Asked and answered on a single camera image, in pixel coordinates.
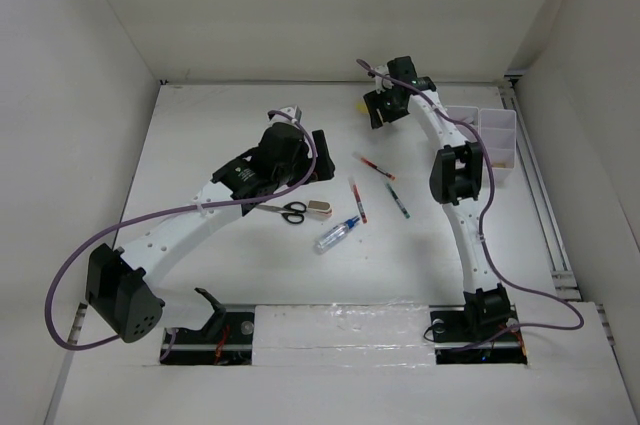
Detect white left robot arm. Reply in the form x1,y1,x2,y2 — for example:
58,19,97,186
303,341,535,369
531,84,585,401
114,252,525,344
85,122,335,343

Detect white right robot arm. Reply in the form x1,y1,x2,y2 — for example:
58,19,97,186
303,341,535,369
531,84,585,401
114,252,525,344
356,56,513,348

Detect red gel pen upper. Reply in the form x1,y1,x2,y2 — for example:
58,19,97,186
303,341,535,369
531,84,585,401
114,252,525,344
352,153,396,181

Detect red gel pen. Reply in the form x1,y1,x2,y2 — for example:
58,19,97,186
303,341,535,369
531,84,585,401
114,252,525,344
348,177,368,224
352,153,396,181

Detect beige eraser block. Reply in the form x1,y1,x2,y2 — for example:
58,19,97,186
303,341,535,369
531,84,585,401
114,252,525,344
307,200,333,218

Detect red gel pen lower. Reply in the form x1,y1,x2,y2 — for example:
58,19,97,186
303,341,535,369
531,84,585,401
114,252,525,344
348,177,368,224

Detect clear glue bottle blue cap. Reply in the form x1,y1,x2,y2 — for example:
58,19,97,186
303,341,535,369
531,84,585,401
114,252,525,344
314,216,361,254

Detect green gel pen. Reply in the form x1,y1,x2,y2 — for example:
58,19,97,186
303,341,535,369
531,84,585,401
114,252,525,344
384,181,411,219

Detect white divided organizer left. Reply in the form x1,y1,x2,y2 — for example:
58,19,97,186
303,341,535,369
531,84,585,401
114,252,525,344
430,106,479,171

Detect black handled scissors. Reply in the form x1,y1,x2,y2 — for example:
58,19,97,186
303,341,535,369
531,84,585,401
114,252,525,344
256,201,307,225

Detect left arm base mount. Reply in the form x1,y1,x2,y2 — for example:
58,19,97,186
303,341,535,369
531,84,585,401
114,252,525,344
159,287,256,367

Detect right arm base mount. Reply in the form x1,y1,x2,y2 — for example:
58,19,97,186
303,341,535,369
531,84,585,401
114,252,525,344
423,307,528,365

